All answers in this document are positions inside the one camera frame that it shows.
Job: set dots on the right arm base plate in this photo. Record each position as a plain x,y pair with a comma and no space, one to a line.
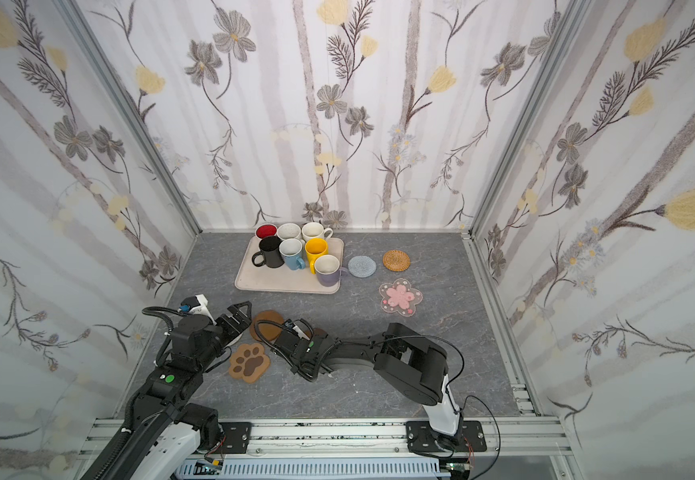
423,440

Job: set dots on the left corner aluminium post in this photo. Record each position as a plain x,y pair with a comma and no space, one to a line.
115,89

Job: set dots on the beige serving tray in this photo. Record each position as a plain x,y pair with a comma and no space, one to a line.
281,280

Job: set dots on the white cable duct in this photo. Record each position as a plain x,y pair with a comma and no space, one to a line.
318,468

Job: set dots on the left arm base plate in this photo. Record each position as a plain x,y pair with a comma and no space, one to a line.
234,438

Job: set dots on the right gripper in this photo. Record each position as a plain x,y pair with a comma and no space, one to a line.
305,357

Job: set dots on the plain round wooden coaster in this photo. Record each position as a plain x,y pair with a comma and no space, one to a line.
267,325

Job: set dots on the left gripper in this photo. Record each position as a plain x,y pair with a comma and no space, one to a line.
225,323

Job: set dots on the pink flower silicone coaster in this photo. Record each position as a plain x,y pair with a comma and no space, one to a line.
400,298

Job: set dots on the white mug back middle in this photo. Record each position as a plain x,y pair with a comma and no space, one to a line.
289,230

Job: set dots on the red interior mug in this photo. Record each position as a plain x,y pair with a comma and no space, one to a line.
266,230

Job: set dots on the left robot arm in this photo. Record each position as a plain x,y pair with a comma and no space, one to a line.
163,401

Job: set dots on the yellow mug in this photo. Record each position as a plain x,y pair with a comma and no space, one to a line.
315,248

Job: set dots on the corner aluminium post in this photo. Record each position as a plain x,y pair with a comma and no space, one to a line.
115,89
560,44

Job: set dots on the brown paw print coaster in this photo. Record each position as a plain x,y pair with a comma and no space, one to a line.
249,363

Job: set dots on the right corner aluminium post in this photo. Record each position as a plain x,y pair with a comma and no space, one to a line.
560,44

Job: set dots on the blue woven round coaster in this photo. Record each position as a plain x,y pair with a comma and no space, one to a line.
362,266

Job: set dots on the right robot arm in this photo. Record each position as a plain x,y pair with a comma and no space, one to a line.
413,364

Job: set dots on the purple mug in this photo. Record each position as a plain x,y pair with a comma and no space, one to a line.
329,270

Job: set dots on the white mug with handle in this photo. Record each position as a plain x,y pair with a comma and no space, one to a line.
314,230

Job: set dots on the light blue mug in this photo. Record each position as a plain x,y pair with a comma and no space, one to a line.
292,252

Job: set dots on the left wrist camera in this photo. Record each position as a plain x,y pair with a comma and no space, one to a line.
196,305

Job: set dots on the rattan woven round coaster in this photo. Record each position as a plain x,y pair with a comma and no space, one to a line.
396,260

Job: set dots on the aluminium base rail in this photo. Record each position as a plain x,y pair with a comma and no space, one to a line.
300,438

